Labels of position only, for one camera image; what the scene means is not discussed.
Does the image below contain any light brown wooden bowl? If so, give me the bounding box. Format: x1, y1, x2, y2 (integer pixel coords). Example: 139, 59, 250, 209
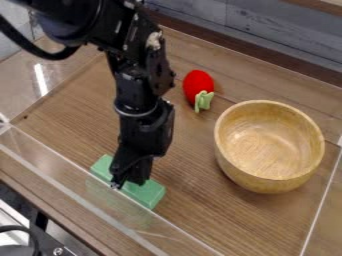
213, 100, 326, 194

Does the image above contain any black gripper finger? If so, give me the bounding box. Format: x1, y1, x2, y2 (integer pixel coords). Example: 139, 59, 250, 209
125, 155, 153, 186
109, 162, 136, 189

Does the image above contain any clear acrylic tray wall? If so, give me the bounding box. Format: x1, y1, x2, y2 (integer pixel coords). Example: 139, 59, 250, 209
0, 113, 223, 256

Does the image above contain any red plush strawberry toy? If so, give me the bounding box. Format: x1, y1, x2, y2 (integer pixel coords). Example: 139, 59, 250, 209
181, 70, 215, 113

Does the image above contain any green rectangular block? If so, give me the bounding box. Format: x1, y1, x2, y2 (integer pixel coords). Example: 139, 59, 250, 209
89, 154, 165, 210

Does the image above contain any black metal table frame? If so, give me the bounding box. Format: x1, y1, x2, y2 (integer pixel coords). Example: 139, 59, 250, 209
25, 209, 91, 256

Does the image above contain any black cable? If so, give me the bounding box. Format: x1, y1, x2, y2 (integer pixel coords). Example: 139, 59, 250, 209
0, 14, 81, 62

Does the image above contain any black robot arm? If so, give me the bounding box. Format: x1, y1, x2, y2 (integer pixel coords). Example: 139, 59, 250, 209
12, 0, 175, 188

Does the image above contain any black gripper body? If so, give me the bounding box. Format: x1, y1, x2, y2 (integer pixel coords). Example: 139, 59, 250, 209
111, 99, 175, 174

